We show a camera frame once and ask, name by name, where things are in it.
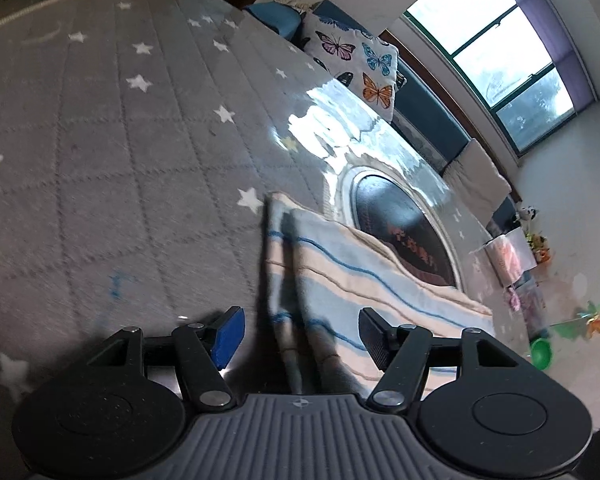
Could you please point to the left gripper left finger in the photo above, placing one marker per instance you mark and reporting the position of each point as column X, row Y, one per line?
column 225, row 335

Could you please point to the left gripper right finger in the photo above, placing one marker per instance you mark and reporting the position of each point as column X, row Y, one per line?
column 381, row 340

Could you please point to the striped blue pink shirt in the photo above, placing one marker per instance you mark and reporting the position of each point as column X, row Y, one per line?
column 320, row 274

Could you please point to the round black induction cooktop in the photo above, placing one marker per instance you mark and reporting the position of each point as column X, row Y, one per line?
column 381, row 206

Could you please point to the green plastic bowl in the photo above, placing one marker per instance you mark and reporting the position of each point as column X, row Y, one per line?
column 541, row 353

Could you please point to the orange plush toys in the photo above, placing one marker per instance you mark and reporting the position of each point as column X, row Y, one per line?
column 539, row 247

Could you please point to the beige cushion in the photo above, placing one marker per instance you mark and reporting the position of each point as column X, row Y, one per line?
column 476, row 181

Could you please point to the panda plush toy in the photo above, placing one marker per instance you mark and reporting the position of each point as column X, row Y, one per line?
column 526, row 214

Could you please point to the colourful pinwheel toy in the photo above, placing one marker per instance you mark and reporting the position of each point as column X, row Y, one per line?
column 584, row 324

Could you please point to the blue sofa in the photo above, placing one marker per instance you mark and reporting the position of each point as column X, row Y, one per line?
column 419, row 115

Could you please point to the grey star table cover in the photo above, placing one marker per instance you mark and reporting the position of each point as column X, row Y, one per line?
column 138, row 141

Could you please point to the butterfly print cushion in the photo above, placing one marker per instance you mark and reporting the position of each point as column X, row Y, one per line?
column 365, row 64

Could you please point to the green framed window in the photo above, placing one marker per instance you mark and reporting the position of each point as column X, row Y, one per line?
column 518, row 58

